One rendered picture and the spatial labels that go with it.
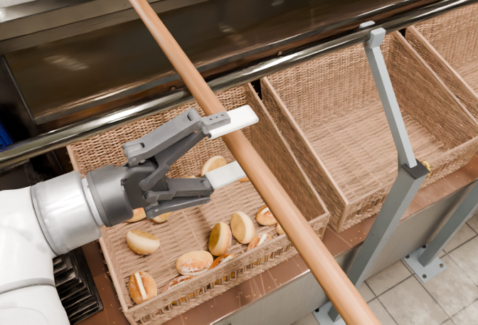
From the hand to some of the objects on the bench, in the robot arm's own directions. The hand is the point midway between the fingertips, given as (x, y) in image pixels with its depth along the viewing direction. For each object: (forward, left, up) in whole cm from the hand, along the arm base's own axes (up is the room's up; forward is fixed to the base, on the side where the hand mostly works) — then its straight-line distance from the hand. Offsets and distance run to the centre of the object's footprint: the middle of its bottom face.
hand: (239, 146), depth 55 cm
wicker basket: (+60, +32, -62) cm, 92 cm away
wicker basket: (0, +28, -62) cm, 68 cm away
